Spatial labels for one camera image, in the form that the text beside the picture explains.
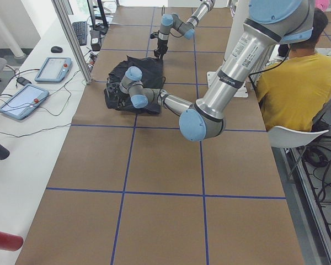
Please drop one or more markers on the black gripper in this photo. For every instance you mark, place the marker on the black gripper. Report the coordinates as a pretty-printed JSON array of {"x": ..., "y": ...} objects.
[
  {"x": 119, "y": 98},
  {"x": 162, "y": 44}
]

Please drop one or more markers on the black printed t-shirt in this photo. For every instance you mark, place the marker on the black printed t-shirt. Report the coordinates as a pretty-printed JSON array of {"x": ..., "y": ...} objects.
[{"x": 152, "y": 77}]

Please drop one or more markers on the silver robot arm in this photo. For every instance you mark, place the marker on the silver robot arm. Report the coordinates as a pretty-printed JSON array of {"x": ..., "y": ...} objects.
[
  {"x": 185, "y": 29},
  {"x": 268, "y": 23}
]

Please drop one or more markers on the blue tape grid lines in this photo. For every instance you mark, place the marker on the blue tape grid lines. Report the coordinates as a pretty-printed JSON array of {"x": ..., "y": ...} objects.
[{"x": 127, "y": 190}]

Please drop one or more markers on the far teach pendant tablet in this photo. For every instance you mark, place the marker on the far teach pendant tablet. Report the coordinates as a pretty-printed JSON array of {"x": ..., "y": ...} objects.
[{"x": 54, "y": 70}]

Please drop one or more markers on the teach pendant tablet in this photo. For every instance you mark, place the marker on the teach pendant tablet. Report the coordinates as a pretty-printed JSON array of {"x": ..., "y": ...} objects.
[
  {"x": 24, "y": 102},
  {"x": 54, "y": 70}
]

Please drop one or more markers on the black computer mouse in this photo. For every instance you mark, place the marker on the black computer mouse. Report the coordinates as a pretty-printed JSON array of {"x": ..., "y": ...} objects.
[{"x": 56, "y": 49}]

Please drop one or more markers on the black keyboard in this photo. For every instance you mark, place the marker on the black keyboard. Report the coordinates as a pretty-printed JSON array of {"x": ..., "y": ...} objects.
[{"x": 80, "y": 30}]

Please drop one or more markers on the near teach pendant tablet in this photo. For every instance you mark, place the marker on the near teach pendant tablet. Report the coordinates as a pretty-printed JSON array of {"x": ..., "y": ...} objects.
[{"x": 24, "y": 102}]

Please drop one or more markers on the brown paper table cover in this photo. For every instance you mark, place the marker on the brown paper table cover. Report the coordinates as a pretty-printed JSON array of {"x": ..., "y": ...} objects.
[{"x": 160, "y": 165}]

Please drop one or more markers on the person in yellow shirt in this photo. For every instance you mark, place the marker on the person in yellow shirt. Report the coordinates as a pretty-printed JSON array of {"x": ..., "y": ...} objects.
[{"x": 293, "y": 93}]

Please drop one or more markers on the white chair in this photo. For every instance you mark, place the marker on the white chair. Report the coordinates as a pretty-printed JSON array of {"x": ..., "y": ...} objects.
[{"x": 282, "y": 137}]

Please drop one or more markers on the red bottle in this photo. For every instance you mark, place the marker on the red bottle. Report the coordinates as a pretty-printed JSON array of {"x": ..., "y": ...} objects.
[{"x": 10, "y": 242}]

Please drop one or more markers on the aluminium frame post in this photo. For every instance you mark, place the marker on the aluminium frame post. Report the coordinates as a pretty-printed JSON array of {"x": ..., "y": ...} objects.
[{"x": 67, "y": 28}]

